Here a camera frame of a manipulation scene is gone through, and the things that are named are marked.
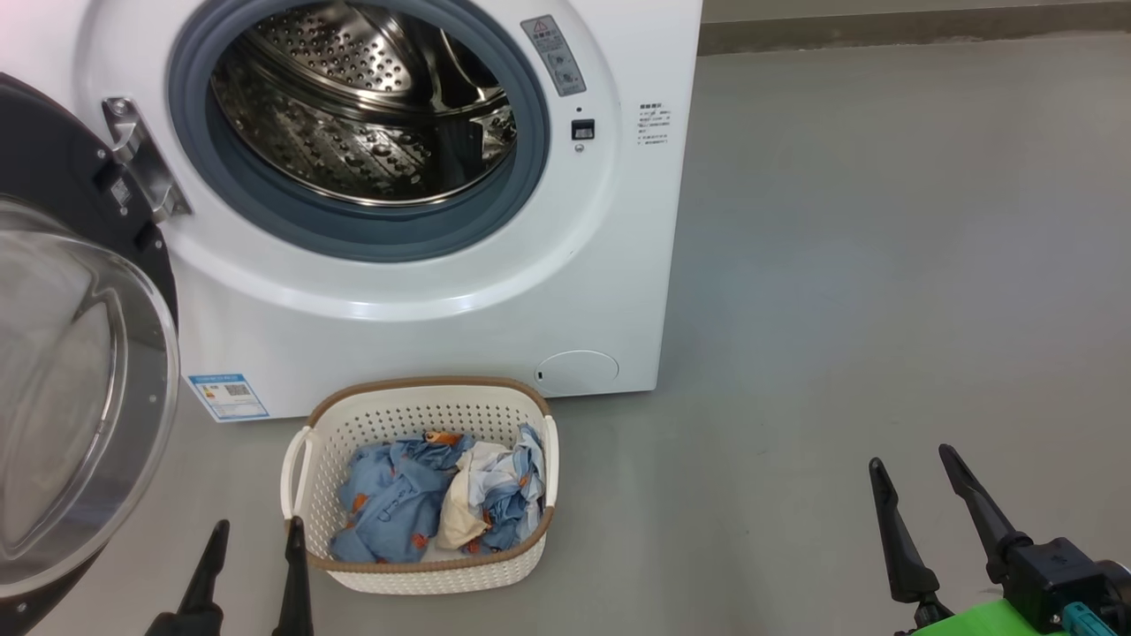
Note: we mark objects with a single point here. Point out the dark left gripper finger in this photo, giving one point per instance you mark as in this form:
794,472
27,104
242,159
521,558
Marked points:
295,592
208,583

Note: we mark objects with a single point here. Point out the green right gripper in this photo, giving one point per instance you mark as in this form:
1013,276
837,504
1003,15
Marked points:
990,623

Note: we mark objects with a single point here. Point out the blue garment orange prints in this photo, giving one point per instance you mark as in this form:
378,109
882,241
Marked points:
389,503

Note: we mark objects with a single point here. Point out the cream and blue garment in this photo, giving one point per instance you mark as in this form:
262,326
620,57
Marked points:
464,512

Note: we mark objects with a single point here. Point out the black round glass washer door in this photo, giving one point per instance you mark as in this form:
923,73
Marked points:
53,371

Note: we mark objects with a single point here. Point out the white front-load washing machine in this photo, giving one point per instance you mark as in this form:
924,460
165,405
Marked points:
398,336

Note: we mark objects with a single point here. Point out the silver metal door hinge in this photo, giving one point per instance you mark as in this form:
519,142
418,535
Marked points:
146,168

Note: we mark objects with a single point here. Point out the black door latch slot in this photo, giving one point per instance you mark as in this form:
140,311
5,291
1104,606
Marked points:
582,130

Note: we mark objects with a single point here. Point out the blue energy label sticker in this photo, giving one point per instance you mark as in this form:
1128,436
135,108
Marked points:
228,397

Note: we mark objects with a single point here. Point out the white laundry basket brown rim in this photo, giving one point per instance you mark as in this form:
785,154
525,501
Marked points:
415,406

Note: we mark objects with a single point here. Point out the round white filter cover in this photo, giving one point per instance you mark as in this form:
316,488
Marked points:
576,373

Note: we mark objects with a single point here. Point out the small printed text label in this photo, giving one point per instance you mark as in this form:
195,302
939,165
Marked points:
654,124

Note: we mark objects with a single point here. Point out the grey warning sticker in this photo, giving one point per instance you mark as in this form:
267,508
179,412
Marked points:
553,55

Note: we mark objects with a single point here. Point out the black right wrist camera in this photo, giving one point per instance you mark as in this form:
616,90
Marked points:
1056,574

